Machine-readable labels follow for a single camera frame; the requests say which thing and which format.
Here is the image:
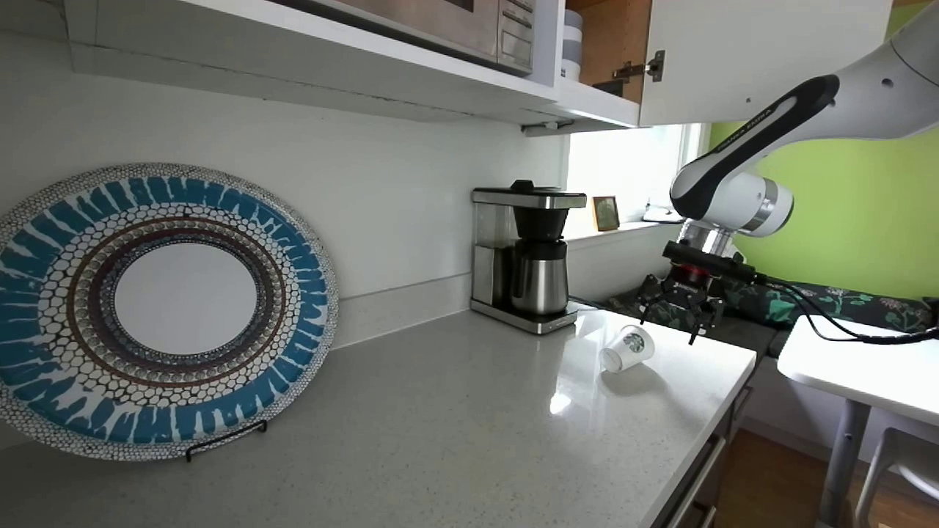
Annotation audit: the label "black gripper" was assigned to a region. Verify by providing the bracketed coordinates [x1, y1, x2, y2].
[638, 238, 760, 346]

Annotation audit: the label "white paper coffee cup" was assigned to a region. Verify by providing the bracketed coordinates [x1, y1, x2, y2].
[597, 323, 657, 379]

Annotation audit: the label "stainless steel coffee maker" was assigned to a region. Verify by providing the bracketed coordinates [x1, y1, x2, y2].
[469, 178, 591, 339]

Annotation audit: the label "counter drawer front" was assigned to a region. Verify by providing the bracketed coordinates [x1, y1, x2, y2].
[653, 374, 758, 528]

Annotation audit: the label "patterned green bench cushion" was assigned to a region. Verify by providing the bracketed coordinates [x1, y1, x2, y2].
[597, 267, 939, 346]

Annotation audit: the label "white side table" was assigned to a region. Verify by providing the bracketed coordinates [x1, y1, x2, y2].
[774, 311, 939, 528]

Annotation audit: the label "under-cabinet light bar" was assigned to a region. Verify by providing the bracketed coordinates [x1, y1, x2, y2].
[518, 112, 616, 137]

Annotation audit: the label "grey chair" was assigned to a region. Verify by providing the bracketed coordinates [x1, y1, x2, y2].
[852, 421, 939, 528]

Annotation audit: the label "stacked white containers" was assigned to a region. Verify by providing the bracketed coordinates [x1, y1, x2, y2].
[559, 6, 588, 85]

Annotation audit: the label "stainless steel microwave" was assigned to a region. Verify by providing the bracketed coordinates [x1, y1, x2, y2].
[276, 0, 540, 78]

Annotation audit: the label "blue patterned decorative plate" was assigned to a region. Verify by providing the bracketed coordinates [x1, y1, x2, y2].
[0, 160, 342, 464]

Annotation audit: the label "small picture frame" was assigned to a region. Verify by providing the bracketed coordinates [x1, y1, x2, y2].
[591, 192, 625, 235]

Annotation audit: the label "black camera cable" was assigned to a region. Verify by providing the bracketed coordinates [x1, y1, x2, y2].
[758, 275, 939, 346]

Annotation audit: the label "white wall cabinet shelf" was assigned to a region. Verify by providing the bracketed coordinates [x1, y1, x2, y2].
[63, 0, 647, 134]

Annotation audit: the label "black wire plate stand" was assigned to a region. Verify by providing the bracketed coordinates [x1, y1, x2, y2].
[183, 417, 274, 464]

